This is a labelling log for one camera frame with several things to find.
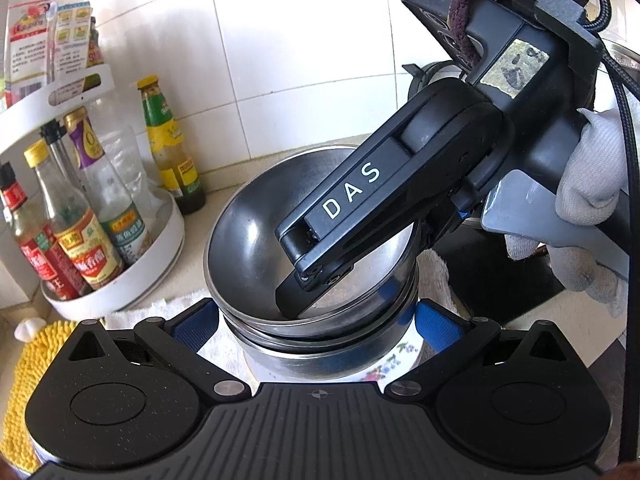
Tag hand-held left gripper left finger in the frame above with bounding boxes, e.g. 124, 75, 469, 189
66, 298, 252, 404

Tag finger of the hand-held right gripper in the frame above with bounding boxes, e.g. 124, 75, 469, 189
273, 267, 352, 320
274, 141, 452, 292

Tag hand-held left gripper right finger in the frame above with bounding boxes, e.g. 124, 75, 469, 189
384, 298, 572, 404

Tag stainless steel bowl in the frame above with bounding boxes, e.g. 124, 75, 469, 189
212, 265, 420, 343
204, 144, 422, 324
227, 280, 420, 387

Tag floral white plate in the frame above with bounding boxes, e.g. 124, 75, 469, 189
345, 337, 431, 391

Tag person's right hand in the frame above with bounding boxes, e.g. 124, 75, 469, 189
504, 108, 629, 318

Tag white condiment rack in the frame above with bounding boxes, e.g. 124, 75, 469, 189
0, 62, 187, 322

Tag steel pot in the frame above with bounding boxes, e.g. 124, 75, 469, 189
597, 35, 640, 73

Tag purple neck label bottle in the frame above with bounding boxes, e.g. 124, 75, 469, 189
64, 107, 151, 267

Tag yellow red label bottle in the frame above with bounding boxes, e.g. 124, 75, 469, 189
24, 140, 125, 291

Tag clear plastic bottle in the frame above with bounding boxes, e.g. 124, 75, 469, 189
97, 125, 168, 221

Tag red label sauce bottle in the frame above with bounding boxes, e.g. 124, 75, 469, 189
0, 162, 76, 301

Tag garlic bulb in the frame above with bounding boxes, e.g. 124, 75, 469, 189
14, 319, 43, 343

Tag yellow green label bottle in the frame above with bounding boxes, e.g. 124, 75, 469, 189
136, 76, 207, 215

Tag yellow chenille mat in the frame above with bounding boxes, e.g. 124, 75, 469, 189
0, 317, 108, 461

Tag clear glass sauce bottle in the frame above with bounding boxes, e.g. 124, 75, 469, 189
39, 121, 88, 201

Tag red yellow packet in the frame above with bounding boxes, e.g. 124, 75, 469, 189
86, 16, 105, 70

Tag white packet yellow squares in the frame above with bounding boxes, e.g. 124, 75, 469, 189
50, 1, 94, 81

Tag red white seasoning packet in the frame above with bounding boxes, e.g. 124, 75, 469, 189
6, 1, 57, 88

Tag dark fuzzy strap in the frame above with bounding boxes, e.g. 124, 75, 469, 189
448, 0, 475, 71

